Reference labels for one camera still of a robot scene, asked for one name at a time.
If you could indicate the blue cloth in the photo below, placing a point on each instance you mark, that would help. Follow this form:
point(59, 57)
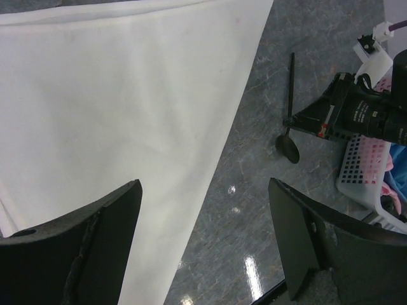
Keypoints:
point(396, 177)

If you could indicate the black metal spoon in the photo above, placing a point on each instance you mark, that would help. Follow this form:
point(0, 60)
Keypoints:
point(284, 143)

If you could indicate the pink cloth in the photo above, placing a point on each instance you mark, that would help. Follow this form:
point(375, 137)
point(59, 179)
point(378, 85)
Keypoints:
point(386, 190)

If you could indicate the white plastic laundry basket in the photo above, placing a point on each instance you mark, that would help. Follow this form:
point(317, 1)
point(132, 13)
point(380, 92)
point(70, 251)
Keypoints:
point(361, 179)

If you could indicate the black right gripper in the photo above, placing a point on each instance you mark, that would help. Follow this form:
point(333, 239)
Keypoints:
point(346, 106)

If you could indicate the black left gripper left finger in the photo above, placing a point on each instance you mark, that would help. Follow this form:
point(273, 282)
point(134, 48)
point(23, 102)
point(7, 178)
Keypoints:
point(78, 258)

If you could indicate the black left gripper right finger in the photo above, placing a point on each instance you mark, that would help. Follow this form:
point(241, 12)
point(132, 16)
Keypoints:
point(367, 263)

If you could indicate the white cloth napkin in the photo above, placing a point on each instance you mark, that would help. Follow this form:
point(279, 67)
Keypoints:
point(94, 96)

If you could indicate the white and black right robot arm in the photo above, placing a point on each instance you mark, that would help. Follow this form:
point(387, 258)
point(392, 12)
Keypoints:
point(351, 106)

